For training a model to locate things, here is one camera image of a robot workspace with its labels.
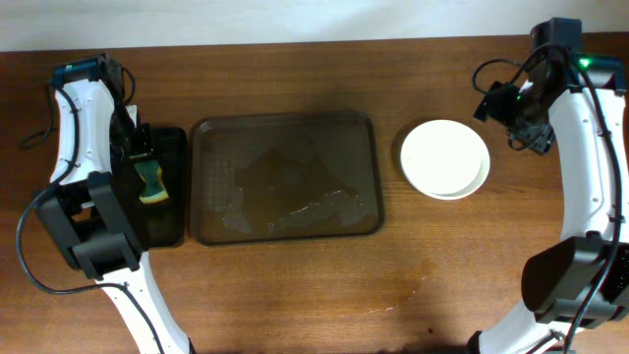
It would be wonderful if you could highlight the green yellow sponge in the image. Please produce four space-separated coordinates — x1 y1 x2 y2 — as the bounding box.
134 160 169 205

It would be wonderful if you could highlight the white plate bottom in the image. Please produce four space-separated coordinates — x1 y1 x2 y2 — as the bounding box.
399 120 490 201

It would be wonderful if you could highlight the white plate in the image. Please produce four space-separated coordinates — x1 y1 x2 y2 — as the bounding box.
400 147 490 201
399 120 490 201

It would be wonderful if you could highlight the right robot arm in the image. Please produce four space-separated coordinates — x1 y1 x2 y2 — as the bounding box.
467 18 628 353

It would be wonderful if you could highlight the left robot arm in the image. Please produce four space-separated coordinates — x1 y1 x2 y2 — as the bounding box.
27 53 195 353

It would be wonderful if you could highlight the black small tray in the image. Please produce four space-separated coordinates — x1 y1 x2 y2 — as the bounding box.
122 126 189 248

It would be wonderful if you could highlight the brown serving tray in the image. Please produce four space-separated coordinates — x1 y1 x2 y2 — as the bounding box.
189 111 385 247

